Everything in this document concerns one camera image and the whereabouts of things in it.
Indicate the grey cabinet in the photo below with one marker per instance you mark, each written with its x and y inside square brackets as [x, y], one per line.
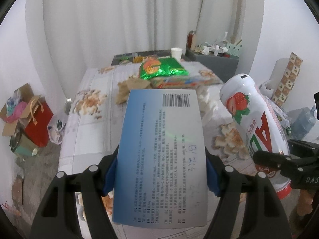
[211, 66]

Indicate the brown cardboard box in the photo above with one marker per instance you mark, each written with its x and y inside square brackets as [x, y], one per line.
[23, 92]

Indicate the blue water jug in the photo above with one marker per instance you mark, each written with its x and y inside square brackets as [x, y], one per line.
[302, 122]

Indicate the brown cardboard scrap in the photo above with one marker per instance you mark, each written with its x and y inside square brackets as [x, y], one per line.
[17, 189]

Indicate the green snack bag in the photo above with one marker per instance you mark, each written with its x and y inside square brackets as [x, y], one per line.
[162, 67]

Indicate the metal pot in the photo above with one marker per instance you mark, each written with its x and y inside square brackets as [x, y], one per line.
[15, 139]

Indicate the crumpled white tissue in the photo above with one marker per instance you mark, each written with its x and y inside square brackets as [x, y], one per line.
[206, 50]

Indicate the white bottle with red cap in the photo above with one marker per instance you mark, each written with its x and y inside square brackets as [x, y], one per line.
[249, 119]

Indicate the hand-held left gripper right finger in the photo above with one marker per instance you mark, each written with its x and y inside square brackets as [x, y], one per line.
[213, 176]

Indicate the crumpled brown paper bag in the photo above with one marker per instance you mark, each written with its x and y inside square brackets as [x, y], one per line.
[129, 87]

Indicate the small white bottle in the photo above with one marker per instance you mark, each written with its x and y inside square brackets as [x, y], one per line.
[217, 51]

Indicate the white plastic bag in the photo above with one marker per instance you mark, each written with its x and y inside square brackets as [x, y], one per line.
[56, 134]
[266, 88]

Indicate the white paper cup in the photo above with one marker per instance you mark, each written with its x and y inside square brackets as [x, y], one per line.
[176, 53]

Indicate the floral tablecloth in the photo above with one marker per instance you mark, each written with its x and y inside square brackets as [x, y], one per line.
[94, 134]

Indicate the tall patterned cardboard box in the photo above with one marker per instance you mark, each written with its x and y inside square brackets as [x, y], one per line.
[289, 77]

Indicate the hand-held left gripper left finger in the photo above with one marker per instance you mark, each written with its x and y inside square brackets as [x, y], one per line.
[111, 176]

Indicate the pink crumpled cloth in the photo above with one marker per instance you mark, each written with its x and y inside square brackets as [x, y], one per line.
[18, 110]

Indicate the person's right hand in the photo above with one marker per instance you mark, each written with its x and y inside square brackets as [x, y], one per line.
[305, 201]

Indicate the red gift bag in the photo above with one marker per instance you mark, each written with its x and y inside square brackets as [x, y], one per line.
[37, 129]

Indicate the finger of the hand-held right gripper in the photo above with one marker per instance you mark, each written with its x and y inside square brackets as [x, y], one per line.
[304, 147]
[271, 160]

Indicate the orange snack packet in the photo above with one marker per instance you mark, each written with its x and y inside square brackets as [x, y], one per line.
[189, 81]

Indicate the teal gift box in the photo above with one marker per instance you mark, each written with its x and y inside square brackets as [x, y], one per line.
[23, 149]

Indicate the white curtain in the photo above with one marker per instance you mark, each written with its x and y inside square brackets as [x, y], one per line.
[112, 17]

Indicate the blue and white medicine box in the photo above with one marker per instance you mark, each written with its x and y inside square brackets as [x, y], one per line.
[159, 154]

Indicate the grey metal object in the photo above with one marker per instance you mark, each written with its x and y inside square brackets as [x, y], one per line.
[67, 107]

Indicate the green plastic storage basket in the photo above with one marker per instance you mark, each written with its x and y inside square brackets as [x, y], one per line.
[234, 49]

